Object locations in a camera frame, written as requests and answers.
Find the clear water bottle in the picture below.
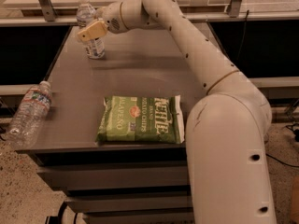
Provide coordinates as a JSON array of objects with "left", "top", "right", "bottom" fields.
[
  {"left": 7, "top": 81, "right": 52, "bottom": 150},
  {"left": 77, "top": 0, "right": 105, "bottom": 60}
]

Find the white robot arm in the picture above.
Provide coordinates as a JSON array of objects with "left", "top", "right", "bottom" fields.
[{"left": 78, "top": 0, "right": 277, "bottom": 224}]

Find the lying clear water bottle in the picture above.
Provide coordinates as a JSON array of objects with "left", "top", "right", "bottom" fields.
[{"left": 7, "top": 81, "right": 52, "bottom": 150}]

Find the green Kettle chips bag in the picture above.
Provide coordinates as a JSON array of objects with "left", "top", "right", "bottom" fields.
[{"left": 96, "top": 95, "right": 184, "bottom": 144}]

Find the grey drawer cabinet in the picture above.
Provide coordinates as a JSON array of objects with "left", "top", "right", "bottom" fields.
[{"left": 25, "top": 30, "right": 204, "bottom": 224}]

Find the metal railing frame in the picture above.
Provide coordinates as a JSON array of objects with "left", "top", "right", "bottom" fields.
[{"left": 0, "top": 0, "right": 299, "bottom": 27}]

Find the black floor cable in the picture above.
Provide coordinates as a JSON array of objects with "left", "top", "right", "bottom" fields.
[{"left": 265, "top": 152, "right": 299, "bottom": 169}]

